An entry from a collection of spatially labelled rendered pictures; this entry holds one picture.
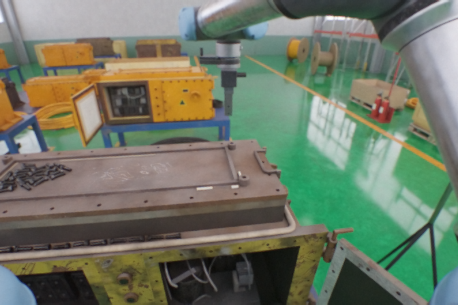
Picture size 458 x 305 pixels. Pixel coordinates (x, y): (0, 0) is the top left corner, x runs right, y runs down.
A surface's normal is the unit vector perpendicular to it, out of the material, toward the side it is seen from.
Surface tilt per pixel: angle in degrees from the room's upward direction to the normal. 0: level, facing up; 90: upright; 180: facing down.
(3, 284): 40
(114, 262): 90
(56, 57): 90
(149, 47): 90
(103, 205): 0
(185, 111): 90
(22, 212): 0
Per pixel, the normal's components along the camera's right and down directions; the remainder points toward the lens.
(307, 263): 0.15, 0.48
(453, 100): -0.79, 0.19
